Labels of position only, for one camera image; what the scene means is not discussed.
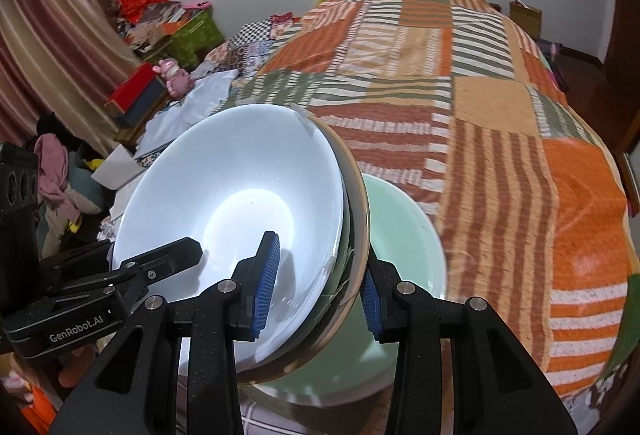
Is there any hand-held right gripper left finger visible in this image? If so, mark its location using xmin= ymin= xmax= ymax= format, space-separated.
xmin=47 ymin=230 xmax=281 ymax=435

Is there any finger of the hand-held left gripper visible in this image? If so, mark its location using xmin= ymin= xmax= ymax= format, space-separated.
xmin=44 ymin=237 xmax=203 ymax=312
xmin=39 ymin=240 xmax=115 ymax=288

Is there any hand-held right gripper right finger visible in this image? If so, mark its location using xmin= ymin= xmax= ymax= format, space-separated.
xmin=359 ymin=260 xmax=573 ymax=435

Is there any mint green plate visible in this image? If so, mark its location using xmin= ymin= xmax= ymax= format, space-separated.
xmin=240 ymin=172 xmax=447 ymax=398

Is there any pink bowl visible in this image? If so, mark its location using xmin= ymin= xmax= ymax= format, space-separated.
xmin=235 ymin=104 xmax=372 ymax=386

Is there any white spotted bowl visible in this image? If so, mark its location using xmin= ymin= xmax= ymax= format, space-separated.
xmin=110 ymin=104 xmax=351 ymax=373

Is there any grey blue cushion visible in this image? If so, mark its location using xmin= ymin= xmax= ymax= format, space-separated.
xmin=45 ymin=150 xmax=118 ymax=256

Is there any pink garment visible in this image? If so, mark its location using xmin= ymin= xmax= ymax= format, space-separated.
xmin=34 ymin=132 xmax=71 ymax=216

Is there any white box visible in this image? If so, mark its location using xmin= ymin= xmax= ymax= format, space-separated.
xmin=91 ymin=146 xmax=143 ymax=190

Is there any wooden stool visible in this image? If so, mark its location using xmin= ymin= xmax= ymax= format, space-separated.
xmin=114 ymin=115 xmax=151 ymax=146

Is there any grey box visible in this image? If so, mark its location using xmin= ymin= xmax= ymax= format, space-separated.
xmin=115 ymin=80 xmax=168 ymax=128

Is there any white cloth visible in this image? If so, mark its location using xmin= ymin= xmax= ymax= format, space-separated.
xmin=135 ymin=68 xmax=241 ymax=161

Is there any red box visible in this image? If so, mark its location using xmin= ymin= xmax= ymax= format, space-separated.
xmin=104 ymin=62 xmax=161 ymax=113

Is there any pink bunny toy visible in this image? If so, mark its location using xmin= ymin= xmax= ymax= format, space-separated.
xmin=152 ymin=58 xmax=193 ymax=97

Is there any striped brown curtain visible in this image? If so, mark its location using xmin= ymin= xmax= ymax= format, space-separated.
xmin=0 ymin=0 xmax=143 ymax=151

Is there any green storage box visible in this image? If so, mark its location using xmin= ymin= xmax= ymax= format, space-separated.
xmin=167 ymin=8 xmax=226 ymax=71

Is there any pile of papers and bags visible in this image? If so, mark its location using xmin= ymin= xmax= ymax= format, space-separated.
xmin=117 ymin=0 xmax=193 ymax=56

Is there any checkered patterned quilt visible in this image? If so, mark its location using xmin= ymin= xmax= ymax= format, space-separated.
xmin=192 ymin=12 xmax=301 ymax=81

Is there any striped patchwork blanket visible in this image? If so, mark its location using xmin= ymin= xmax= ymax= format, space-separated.
xmin=190 ymin=0 xmax=640 ymax=435

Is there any floral bed sheet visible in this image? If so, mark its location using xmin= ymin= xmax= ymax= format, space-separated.
xmin=582 ymin=360 xmax=633 ymax=421

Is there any red plastic bag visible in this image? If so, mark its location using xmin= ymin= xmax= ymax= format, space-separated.
xmin=117 ymin=0 xmax=156 ymax=23

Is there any dark clothes pile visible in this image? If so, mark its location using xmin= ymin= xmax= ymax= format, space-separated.
xmin=535 ymin=39 xmax=571 ymax=91

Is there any brown cardboard box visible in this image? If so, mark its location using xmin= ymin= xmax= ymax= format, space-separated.
xmin=509 ymin=0 xmax=542 ymax=38

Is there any dark wooden door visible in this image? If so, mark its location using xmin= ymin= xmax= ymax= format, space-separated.
xmin=602 ymin=0 xmax=640 ymax=216

